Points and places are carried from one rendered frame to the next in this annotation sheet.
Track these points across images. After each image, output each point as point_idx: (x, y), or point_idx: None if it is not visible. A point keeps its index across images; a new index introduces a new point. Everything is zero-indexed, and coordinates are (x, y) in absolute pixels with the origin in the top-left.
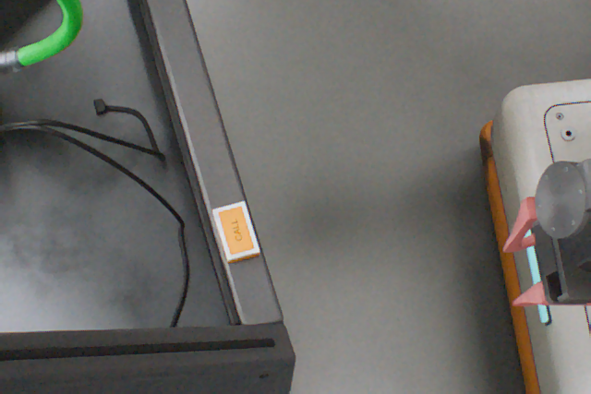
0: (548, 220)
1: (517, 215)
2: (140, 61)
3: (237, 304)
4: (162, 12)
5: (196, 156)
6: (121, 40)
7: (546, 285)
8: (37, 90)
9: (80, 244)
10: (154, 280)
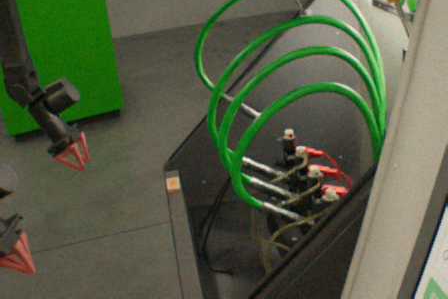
0: (77, 95)
1: (77, 152)
2: (209, 289)
3: (178, 174)
4: (186, 243)
5: (182, 203)
6: (218, 297)
7: (80, 131)
8: (261, 277)
9: (242, 232)
10: (213, 225)
